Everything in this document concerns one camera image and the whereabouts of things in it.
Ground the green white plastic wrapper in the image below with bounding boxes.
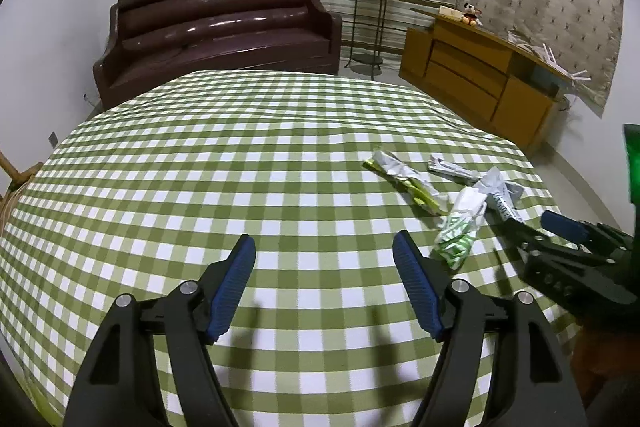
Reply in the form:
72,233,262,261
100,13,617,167
434,187,487,271

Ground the silver foil packet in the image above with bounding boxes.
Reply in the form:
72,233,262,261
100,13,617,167
427,154,482,186

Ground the silver wrapper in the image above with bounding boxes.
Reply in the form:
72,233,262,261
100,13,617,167
363,150,449,216

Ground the white camel milk powder bag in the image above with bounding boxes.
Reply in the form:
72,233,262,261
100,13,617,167
474,167,523,221

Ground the green bottle yellow label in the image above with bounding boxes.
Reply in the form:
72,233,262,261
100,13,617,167
624,124,640,207

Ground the wooden sideboard cabinet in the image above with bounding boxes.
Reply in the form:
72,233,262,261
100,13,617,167
399,15,570,157

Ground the white wifi router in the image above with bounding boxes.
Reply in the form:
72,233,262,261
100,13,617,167
537,42,592,84

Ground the green checkered tablecloth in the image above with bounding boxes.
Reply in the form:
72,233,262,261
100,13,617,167
1,72,554,426

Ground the wooden chair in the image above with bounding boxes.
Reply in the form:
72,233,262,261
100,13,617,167
0,153,43,232

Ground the mickey mouse plush toy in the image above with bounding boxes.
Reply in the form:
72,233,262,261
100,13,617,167
460,2,483,26

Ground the cream box on cabinet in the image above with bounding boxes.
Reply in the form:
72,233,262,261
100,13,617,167
438,5,463,20

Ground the black metal plant stand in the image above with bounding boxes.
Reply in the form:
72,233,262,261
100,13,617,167
345,0,388,80

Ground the dark red leather sofa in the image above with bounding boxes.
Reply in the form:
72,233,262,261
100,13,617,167
93,0,342,108

